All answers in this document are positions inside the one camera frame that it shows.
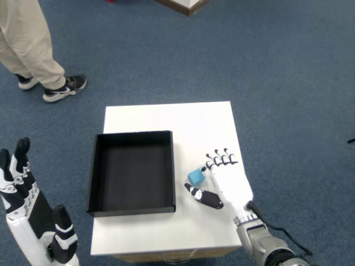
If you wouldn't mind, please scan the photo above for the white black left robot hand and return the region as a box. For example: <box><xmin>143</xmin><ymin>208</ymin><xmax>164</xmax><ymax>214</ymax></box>
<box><xmin>0</xmin><ymin>137</ymin><xmax>80</xmax><ymax>266</ymax></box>

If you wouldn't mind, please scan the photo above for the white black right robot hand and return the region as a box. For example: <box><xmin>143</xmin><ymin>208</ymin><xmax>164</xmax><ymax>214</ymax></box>
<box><xmin>184</xmin><ymin>148</ymin><xmax>263</xmax><ymax>226</ymax></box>

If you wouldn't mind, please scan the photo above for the blue cube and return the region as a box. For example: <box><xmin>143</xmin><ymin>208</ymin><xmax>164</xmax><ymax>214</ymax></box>
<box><xmin>187</xmin><ymin>168</ymin><xmax>206</xmax><ymax>187</ymax></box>

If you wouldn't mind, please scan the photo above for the black open box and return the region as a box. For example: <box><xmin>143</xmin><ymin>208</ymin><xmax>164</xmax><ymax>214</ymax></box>
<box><xmin>86</xmin><ymin>130</ymin><xmax>178</xmax><ymax>218</ymax></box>

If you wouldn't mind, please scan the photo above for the white wooden table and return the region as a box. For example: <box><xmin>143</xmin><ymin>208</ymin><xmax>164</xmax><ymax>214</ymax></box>
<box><xmin>90</xmin><ymin>101</ymin><xmax>255</xmax><ymax>263</ymax></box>

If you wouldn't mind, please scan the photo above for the black white sneaker with swoosh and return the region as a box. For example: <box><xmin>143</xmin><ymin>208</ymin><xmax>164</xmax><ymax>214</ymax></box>
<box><xmin>43</xmin><ymin>74</ymin><xmax>88</xmax><ymax>103</ymax></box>

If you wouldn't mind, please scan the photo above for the person in beige trousers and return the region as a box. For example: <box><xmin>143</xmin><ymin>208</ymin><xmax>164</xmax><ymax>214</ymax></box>
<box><xmin>0</xmin><ymin>0</ymin><xmax>67</xmax><ymax>89</ymax></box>

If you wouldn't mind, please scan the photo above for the white furniture with wooden edge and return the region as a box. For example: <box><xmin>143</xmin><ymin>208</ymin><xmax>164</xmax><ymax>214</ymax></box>
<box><xmin>154</xmin><ymin>0</ymin><xmax>210</xmax><ymax>17</ymax></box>

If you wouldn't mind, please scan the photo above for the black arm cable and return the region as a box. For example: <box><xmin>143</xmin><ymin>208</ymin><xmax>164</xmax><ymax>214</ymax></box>
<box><xmin>244</xmin><ymin>201</ymin><xmax>314</xmax><ymax>255</ymax></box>

